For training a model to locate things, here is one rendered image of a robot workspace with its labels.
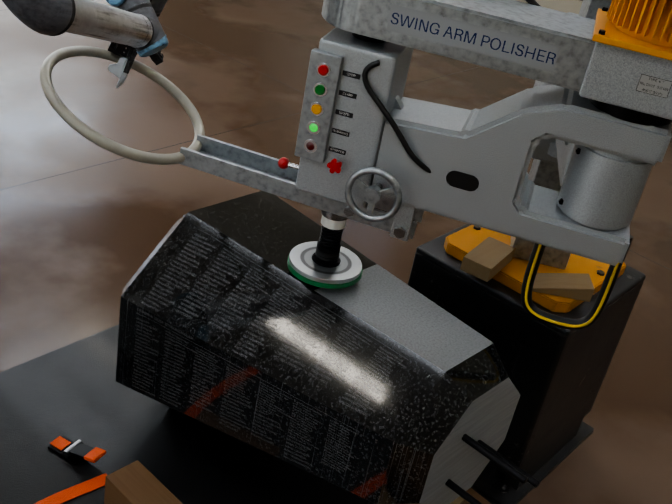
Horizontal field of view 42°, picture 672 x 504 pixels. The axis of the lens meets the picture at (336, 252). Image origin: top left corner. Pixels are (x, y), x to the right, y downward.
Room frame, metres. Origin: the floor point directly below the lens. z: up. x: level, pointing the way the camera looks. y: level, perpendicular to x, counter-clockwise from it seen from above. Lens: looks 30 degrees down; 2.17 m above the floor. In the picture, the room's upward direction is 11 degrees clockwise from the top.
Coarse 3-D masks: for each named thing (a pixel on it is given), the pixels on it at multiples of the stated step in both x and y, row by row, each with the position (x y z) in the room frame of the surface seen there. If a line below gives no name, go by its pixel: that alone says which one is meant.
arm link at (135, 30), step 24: (24, 0) 1.81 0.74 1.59; (48, 0) 1.83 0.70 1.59; (72, 0) 1.90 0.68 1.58; (24, 24) 1.85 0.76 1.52; (48, 24) 1.84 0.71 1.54; (72, 24) 1.93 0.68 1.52; (96, 24) 2.02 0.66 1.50; (120, 24) 2.13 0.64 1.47; (144, 24) 2.27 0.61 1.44; (144, 48) 2.31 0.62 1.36
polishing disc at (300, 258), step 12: (300, 252) 2.22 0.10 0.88; (312, 252) 2.24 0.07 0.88; (348, 252) 2.28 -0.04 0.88; (300, 264) 2.16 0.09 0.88; (312, 264) 2.17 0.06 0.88; (348, 264) 2.21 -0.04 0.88; (360, 264) 2.22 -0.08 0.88; (312, 276) 2.11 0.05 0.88; (324, 276) 2.12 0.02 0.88; (336, 276) 2.13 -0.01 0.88; (348, 276) 2.14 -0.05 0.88
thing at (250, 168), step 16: (208, 144) 2.34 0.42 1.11; (224, 144) 2.33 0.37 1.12; (192, 160) 2.23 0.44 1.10; (208, 160) 2.22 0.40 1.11; (224, 160) 2.22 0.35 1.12; (240, 160) 2.32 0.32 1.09; (256, 160) 2.31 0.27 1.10; (272, 160) 2.30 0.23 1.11; (224, 176) 2.21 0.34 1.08; (240, 176) 2.20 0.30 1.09; (256, 176) 2.19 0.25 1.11; (272, 176) 2.19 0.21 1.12; (288, 176) 2.29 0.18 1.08; (272, 192) 2.18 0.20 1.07; (288, 192) 2.17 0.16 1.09; (304, 192) 2.17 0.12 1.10; (320, 208) 2.16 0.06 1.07; (336, 208) 2.15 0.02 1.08; (384, 208) 2.23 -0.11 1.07; (416, 208) 2.22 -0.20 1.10; (368, 224) 2.13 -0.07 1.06; (384, 224) 2.12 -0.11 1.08; (416, 224) 2.11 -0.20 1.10
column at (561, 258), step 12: (588, 0) 2.68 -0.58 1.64; (600, 0) 2.64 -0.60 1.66; (588, 12) 2.64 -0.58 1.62; (540, 168) 2.64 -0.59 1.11; (552, 168) 2.64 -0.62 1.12; (540, 180) 2.64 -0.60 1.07; (552, 180) 2.64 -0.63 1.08; (516, 240) 2.64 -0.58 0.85; (516, 252) 2.64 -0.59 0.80; (528, 252) 2.64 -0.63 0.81; (552, 252) 2.63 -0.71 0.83; (564, 252) 2.63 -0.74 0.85; (552, 264) 2.63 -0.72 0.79; (564, 264) 2.63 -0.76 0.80
